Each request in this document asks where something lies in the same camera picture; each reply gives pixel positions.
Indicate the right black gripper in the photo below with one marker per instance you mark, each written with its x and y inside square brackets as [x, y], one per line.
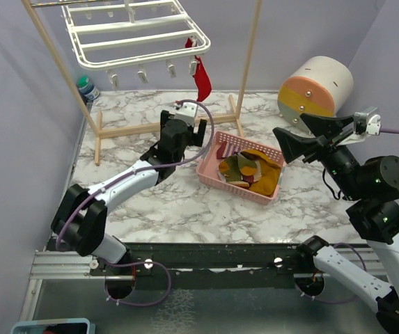
[320, 126]

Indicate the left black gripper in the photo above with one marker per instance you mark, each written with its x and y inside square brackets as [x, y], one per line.
[196, 139]

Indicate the red patterned sock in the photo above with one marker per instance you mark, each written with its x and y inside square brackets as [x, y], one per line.
[202, 80]

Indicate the maroon beige purple-striped sock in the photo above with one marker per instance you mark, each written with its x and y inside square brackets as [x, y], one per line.
[225, 150]

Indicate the olive striped sock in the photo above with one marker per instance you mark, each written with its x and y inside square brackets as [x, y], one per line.
[235, 167]

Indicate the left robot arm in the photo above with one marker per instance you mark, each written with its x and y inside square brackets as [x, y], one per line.
[80, 220]

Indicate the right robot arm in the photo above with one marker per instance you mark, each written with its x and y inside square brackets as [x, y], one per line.
[373, 189]

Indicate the white plastic clip hanger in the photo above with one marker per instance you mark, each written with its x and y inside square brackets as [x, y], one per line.
[109, 35]

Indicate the white round drawer cabinet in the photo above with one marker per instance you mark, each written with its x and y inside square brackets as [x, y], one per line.
[320, 87]

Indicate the pink plastic basket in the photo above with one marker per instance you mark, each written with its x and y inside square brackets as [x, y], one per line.
[208, 174]

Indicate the teal lidded jar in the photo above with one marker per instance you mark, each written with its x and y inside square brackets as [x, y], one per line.
[87, 88]

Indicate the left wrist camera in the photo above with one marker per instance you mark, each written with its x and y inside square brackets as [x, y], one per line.
[186, 111]

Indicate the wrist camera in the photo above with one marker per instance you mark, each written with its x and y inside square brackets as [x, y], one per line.
[186, 111]
[366, 123]

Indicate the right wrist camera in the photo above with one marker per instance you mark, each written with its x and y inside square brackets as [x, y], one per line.
[366, 123]

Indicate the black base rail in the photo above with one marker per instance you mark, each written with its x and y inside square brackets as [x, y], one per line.
[189, 266]

